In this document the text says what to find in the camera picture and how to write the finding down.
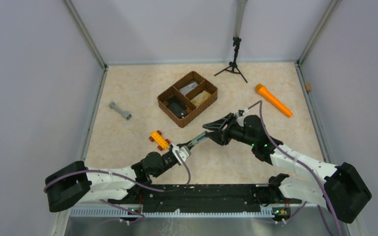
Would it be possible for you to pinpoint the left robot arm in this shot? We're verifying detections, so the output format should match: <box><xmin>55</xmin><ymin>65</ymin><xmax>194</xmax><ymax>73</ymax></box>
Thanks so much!
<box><xmin>44</xmin><ymin>134</ymin><xmax>206</xmax><ymax>212</ymax></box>

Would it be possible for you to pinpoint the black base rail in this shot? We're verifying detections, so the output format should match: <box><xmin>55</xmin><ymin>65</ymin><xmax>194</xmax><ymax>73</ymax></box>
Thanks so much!
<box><xmin>108</xmin><ymin>184</ymin><xmax>302</xmax><ymax>213</ymax></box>

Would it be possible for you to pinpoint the green card holder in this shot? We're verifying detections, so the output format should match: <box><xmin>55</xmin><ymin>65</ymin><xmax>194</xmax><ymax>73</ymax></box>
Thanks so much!
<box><xmin>190</xmin><ymin>131</ymin><xmax>208</xmax><ymax>147</ymax></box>

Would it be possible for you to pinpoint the white cable tray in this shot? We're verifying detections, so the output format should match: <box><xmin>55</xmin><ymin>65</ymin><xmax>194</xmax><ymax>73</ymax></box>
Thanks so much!
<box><xmin>70</xmin><ymin>206</ymin><xmax>274</xmax><ymax>218</ymax></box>

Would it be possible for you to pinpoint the black mini tripod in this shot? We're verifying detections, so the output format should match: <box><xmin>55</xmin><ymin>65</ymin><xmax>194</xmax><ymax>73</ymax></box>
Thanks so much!
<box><xmin>214</xmin><ymin>37</ymin><xmax>248</xmax><ymax>83</ymax></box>

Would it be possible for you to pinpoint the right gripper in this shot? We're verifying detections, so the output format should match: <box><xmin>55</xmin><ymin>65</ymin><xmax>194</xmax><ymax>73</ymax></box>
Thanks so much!
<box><xmin>203</xmin><ymin>113</ymin><xmax>255</xmax><ymax>147</ymax></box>

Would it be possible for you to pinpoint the yellow toy brick car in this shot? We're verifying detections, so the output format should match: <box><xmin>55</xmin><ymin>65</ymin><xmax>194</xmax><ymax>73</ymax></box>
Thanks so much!
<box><xmin>149</xmin><ymin>130</ymin><xmax>171</xmax><ymax>151</ymax></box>

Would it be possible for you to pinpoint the gold card in basket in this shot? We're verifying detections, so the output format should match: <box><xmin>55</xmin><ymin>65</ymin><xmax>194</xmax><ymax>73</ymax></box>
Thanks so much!
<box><xmin>190</xmin><ymin>90</ymin><xmax>211</xmax><ymax>107</ymax></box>

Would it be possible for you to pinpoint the brown wicker divided basket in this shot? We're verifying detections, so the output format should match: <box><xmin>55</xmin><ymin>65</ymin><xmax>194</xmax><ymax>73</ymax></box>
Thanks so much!
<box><xmin>157</xmin><ymin>71</ymin><xmax>218</xmax><ymax>128</ymax></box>

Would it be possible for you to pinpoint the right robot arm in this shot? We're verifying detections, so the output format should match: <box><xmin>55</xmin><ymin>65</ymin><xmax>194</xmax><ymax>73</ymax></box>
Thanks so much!
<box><xmin>202</xmin><ymin>113</ymin><xmax>372</xmax><ymax>224</ymax></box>

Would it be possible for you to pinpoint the grey card in basket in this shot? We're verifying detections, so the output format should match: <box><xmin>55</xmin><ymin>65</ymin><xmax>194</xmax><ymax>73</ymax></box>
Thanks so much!
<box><xmin>179</xmin><ymin>82</ymin><xmax>198</xmax><ymax>95</ymax></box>

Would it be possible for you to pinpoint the grey pole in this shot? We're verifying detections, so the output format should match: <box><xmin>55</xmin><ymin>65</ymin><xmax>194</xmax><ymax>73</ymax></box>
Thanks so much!
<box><xmin>233</xmin><ymin>0</ymin><xmax>248</xmax><ymax>38</ymax></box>

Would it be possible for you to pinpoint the grey plastic connector piece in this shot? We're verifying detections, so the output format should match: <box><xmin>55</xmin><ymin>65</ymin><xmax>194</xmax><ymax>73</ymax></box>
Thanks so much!
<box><xmin>108</xmin><ymin>101</ymin><xmax>132</xmax><ymax>120</ymax></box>

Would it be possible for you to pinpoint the orange flashlight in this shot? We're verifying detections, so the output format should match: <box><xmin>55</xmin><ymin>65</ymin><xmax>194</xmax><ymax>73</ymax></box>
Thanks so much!
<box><xmin>255</xmin><ymin>84</ymin><xmax>293</xmax><ymax>118</ymax></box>

